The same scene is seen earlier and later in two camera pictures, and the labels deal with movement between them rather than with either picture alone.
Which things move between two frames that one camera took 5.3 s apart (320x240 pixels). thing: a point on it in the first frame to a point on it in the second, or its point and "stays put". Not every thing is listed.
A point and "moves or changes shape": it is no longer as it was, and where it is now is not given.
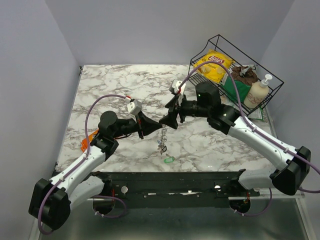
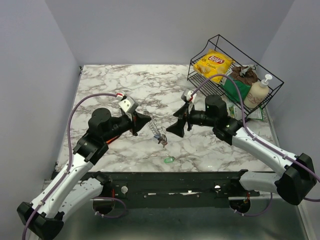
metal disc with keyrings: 164,139 moves or changes shape
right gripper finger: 170,120 to 178,127
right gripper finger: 174,105 to 183,113
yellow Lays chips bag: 212,70 stays put
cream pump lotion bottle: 257,93 stays put
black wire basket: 241,80 stays put
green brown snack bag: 244,76 stays put
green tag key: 171,159 stays put
